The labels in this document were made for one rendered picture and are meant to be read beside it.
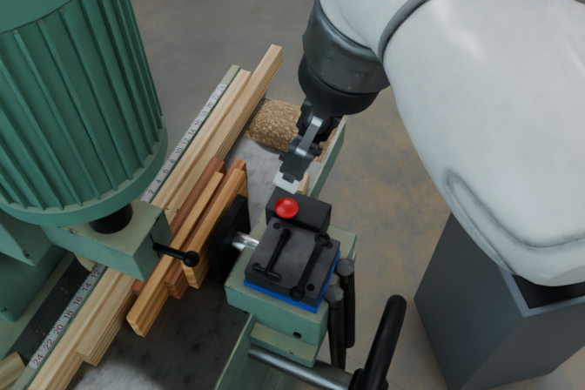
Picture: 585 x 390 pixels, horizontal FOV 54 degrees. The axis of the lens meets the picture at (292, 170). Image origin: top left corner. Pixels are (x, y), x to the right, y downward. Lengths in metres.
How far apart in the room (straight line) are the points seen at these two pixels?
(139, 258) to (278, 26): 1.94
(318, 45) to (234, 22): 2.12
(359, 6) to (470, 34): 0.09
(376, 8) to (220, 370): 0.54
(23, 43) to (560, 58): 0.31
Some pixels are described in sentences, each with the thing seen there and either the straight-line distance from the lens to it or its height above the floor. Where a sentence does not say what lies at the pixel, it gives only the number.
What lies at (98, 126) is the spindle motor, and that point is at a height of 1.30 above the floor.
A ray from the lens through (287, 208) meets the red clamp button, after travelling 0.73.
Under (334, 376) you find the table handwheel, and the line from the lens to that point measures 0.85.
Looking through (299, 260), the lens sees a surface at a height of 1.00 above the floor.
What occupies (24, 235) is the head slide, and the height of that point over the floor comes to 1.06.
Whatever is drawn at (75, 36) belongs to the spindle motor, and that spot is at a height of 1.39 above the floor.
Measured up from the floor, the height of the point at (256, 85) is 0.94.
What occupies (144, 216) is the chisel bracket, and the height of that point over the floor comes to 1.07.
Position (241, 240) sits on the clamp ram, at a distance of 0.78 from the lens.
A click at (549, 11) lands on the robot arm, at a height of 1.45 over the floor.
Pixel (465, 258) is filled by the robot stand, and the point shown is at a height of 0.47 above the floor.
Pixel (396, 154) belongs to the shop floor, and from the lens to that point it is 2.10.
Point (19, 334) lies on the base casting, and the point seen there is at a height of 0.80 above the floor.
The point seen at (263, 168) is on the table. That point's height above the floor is 0.90.
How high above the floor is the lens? 1.65
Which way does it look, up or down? 55 degrees down
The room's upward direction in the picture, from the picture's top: straight up
